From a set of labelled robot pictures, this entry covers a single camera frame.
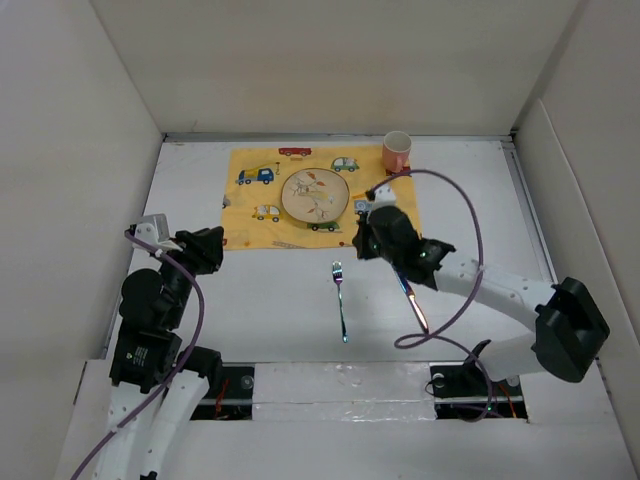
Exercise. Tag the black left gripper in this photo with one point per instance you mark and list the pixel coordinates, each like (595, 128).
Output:
(203, 245)

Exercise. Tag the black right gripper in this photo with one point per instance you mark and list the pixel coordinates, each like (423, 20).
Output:
(360, 238)

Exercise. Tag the iridescent metal knife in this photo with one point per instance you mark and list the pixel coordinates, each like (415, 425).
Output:
(411, 298)

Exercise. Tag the iridescent metal fork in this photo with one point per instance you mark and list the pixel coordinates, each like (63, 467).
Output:
(337, 275)

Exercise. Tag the beige bird pattern plate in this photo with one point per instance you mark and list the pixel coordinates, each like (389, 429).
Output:
(315, 195)

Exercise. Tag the pink cup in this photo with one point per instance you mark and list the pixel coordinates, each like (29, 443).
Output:
(396, 149)

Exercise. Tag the yellow vehicle print cloth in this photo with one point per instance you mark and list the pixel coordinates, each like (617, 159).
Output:
(253, 216)

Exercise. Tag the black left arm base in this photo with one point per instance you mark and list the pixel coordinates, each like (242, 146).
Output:
(232, 400)

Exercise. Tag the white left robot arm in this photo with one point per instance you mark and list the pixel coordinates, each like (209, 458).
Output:
(157, 380)

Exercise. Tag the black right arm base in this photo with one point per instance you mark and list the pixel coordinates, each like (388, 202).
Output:
(462, 391)

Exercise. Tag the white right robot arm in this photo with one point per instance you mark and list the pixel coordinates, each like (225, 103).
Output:
(566, 329)

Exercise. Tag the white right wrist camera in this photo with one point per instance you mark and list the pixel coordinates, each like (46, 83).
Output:
(381, 196)

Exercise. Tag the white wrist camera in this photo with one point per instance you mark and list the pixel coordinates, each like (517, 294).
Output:
(152, 230)
(381, 196)

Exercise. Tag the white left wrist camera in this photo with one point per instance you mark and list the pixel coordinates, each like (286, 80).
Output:
(152, 230)

